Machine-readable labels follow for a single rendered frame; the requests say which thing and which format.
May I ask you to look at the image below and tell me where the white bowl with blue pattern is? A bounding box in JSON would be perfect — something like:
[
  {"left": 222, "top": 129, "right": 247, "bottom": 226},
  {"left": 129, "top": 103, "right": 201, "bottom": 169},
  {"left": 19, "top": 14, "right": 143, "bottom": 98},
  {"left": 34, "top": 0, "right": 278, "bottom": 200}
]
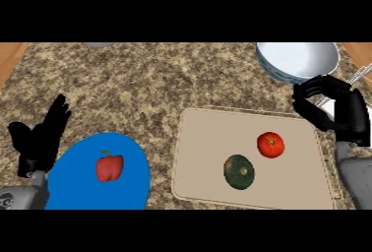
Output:
[{"left": 254, "top": 42, "right": 341, "bottom": 85}]

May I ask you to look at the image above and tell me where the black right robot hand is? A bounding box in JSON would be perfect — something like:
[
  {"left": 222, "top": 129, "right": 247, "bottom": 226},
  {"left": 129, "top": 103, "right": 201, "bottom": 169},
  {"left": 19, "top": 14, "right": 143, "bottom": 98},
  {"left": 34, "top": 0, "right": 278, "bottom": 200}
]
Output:
[{"left": 291, "top": 75, "right": 372, "bottom": 148}]

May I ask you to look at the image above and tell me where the blue round plate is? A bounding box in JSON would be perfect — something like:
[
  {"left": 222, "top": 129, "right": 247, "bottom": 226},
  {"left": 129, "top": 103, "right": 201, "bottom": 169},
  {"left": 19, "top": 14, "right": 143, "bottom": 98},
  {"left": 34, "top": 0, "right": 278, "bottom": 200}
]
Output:
[{"left": 46, "top": 132, "right": 152, "bottom": 211}]

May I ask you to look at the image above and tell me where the beige rectangular tray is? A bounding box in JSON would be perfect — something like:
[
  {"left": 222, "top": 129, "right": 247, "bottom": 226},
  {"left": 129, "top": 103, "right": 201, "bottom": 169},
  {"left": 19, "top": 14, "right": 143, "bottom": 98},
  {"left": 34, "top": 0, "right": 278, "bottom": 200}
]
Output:
[{"left": 171, "top": 107, "right": 337, "bottom": 211}]

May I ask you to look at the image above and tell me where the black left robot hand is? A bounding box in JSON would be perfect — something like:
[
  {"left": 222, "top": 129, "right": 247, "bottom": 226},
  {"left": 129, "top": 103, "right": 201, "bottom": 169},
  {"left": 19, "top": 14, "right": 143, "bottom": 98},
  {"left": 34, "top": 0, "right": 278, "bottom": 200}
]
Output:
[{"left": 8, "top": 94, "right": 72, "bottom": 179}]

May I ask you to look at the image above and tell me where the dark green squash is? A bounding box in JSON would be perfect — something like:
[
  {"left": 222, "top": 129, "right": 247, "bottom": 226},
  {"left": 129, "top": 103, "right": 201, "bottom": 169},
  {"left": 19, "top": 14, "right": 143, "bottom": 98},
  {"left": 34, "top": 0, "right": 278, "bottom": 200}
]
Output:
[{"left": 223, "top": 154, "right": 256, "bottom": 191}]

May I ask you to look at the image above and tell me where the red bell pepper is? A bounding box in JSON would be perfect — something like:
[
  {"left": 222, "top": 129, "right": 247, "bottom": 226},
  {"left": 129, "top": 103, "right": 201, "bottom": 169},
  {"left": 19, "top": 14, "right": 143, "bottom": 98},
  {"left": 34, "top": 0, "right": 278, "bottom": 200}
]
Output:
[{"left": 95, "top": 150, "right": 126, "bottom": 182}]

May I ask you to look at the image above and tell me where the red tomato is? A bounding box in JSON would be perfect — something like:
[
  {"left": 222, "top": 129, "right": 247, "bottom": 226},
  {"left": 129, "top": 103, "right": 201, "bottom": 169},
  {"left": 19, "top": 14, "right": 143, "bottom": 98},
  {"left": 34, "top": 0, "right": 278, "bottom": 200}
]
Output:
[{"left": 256, "top": 131, "right": 287, "bottom": 159}]

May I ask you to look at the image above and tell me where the grey round object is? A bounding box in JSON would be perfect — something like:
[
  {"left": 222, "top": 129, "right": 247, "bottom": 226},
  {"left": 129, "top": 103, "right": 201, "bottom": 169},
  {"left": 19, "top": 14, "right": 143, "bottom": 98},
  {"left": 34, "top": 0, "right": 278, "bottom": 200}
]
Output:
[{"left": 83, "top": 42, "right": 118, "bottom": 49}]

